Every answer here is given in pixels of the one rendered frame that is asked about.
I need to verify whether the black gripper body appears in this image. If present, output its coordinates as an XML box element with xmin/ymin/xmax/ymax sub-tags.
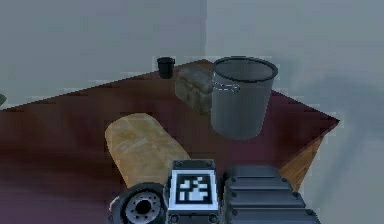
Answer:
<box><xmin>108</xmin><ymin>182</ymin><xmax>169</xmax><ymax>224</ymax></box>

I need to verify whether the tan bread loaf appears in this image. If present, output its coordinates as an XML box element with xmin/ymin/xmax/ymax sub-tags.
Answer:
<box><xmin>104</xmin><ymin>112</ymin><xmax>192</xmax><ymax>190</ymax></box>

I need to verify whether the grey-brown bread loaf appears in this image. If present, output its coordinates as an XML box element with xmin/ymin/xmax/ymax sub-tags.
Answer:
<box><xmin>174</xmin><ymin>64</ymin><xmax>214</xmax><ymax>116</ymax></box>

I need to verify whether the brown wooden table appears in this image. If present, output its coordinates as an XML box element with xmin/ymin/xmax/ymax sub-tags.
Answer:
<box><xmin>0</xmin><ymin>58</ymin><xmax>341</xmax><ymax>224</ymax></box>

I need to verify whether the black cup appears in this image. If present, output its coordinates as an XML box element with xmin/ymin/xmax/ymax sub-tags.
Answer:
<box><xmin>156</xmin><ymin>56</ymin><xmax>176</xmax><ymax>80</ymax></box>

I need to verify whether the grey metal pot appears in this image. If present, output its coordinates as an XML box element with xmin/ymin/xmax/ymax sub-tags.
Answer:
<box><xmin>209</xmin><ymin>56</ymin><xmax>279</xmax><ymax>141</ymax></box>

